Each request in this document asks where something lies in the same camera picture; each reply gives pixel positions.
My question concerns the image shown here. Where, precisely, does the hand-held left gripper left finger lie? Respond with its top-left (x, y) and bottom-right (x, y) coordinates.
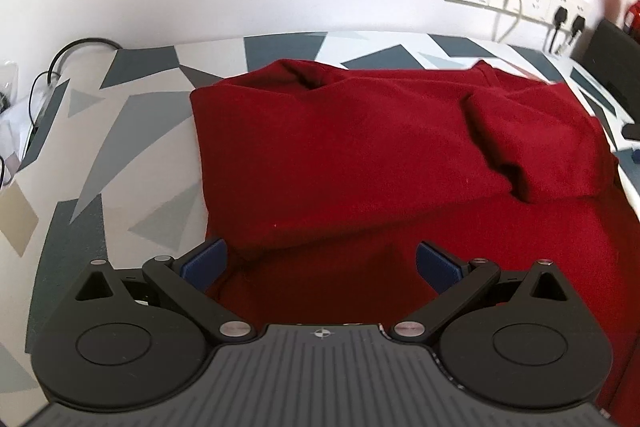
top-left (73, 237), bottom-right (257, 342)

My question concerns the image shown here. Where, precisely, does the clear plastic bag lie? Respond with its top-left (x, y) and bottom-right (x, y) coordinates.
top-left (0, 61), bottom-right (69, 168)

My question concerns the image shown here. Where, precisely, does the white cable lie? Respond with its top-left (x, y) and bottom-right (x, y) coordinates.
top-left (494, 0), bottom-right (524, 43)

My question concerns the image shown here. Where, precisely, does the thick black cable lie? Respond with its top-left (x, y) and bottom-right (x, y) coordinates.
top-left (29, 37), bottom-right (121, 128)

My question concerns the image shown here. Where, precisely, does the red sweater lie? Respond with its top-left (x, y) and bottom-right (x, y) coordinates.
top-left (189, 59), bottom-right (640, 427)

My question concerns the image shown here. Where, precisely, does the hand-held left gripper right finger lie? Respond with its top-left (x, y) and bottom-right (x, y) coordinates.
top-left (392, 240), bottom-right (569, 342)

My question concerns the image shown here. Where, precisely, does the black panel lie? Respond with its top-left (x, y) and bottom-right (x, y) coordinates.
top-left (572, 17), bottom-right (640, 113)

